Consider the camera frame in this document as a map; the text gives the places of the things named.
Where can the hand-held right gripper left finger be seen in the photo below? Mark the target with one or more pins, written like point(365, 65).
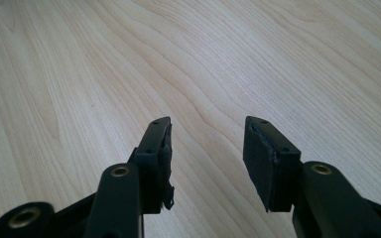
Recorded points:
point(152, 162)

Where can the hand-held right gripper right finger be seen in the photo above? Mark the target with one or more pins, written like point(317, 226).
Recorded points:
point(268, 165)

